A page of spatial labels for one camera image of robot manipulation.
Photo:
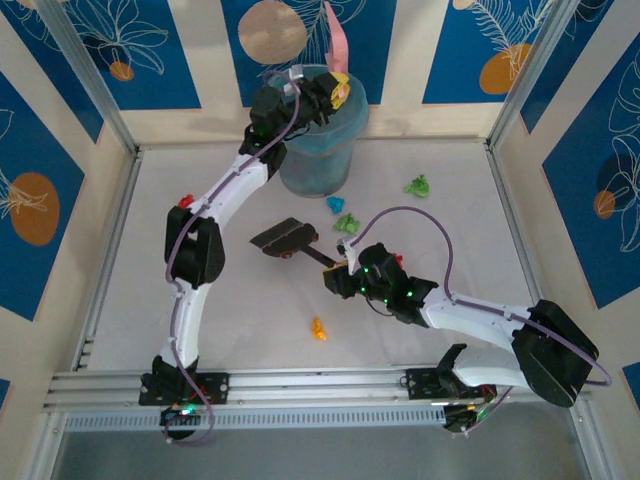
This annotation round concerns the black hand brush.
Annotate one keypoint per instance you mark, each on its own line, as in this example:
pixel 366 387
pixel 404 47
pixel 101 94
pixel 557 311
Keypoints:
pixel 285 237

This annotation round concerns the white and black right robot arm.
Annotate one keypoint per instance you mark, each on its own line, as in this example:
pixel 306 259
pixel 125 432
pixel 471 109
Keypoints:
pixel 475 315

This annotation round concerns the black mounting plate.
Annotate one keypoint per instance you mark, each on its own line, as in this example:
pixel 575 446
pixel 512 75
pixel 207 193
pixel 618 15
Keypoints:
pixel 422 384
pixel 215 387

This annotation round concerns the blue crumpled paper scrap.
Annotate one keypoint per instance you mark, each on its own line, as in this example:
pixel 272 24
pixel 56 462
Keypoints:
pixel 336 204

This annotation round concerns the controller board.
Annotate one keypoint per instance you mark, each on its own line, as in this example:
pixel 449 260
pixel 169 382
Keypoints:
pixel 465 417
pixel 180 415

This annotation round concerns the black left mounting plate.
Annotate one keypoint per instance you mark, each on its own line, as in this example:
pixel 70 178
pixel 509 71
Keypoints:
pixel 215 387

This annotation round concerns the right controller board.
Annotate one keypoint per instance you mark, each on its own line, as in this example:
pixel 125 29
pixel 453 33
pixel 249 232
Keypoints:
pixel 465 417

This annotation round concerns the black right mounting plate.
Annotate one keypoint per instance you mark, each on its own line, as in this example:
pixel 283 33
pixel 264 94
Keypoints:
pixel 422 384

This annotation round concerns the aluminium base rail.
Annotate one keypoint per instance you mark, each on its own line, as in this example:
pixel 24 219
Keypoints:
pixel 320 382

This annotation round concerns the pink dustpan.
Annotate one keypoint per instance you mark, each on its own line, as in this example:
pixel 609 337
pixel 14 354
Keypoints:
pixel 337 40

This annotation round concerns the aluminium frame post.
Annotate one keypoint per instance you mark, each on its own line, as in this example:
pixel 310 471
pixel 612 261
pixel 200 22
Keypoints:
pixel 85 70
pixel 535 70

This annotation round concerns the orange crumpled paper scrap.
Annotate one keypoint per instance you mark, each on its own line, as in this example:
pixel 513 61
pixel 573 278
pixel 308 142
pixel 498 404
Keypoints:
pixel 318 329

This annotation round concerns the aluminium table side rail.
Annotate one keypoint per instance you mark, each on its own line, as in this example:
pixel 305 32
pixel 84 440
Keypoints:
pixel 115 240
pixel 515 225

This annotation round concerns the left controller board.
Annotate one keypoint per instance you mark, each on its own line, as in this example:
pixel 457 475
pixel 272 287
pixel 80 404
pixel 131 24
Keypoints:
pixel 180 415

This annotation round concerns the green paper scrap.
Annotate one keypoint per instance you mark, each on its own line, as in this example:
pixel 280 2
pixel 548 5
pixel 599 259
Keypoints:
pixel 417 186
pixel 347 223

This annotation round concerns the trash bin with blue liner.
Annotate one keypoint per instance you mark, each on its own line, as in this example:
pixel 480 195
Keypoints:
pixel 325 160

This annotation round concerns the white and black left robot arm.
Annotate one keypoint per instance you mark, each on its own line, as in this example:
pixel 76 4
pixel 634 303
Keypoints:
pixel 190 320

